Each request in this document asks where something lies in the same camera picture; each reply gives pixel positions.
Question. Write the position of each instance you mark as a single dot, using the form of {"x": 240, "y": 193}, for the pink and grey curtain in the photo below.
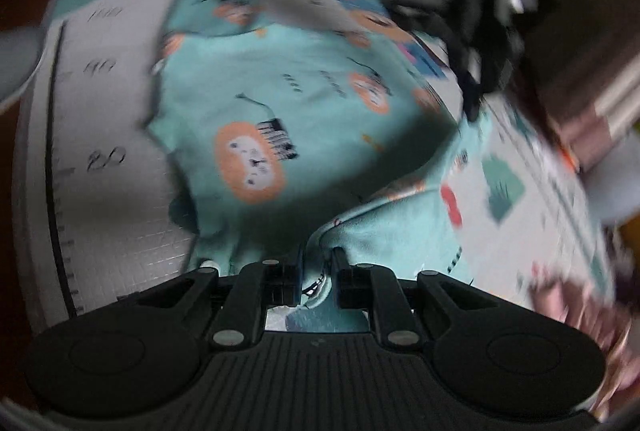
{"x": 590, "y": 131}

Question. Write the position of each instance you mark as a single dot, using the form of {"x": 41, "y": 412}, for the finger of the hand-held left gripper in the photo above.
{"x": 475, "y": 76}

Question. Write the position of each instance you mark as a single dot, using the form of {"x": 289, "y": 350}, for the printed animal play mat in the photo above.
{"x": 115, "y": 191}

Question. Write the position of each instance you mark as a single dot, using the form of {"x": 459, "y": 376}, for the teal printed garment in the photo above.
{"x": 310, "y": 111}

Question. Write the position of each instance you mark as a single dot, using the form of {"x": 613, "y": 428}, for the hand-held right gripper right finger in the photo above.
{"x": 350, "y": 286}

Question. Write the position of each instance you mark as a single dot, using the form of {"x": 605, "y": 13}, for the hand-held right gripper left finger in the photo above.
{"x": 287, "y": 283}

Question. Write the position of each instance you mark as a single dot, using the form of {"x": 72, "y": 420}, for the pink garment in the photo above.
{"x": 575, "y": 311}

